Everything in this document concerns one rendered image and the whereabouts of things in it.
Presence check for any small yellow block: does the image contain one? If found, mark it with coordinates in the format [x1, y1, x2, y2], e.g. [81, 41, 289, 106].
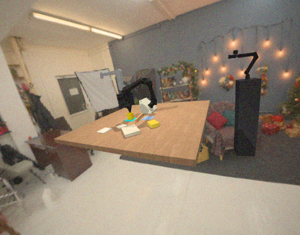
[147, 120, 160, 128]

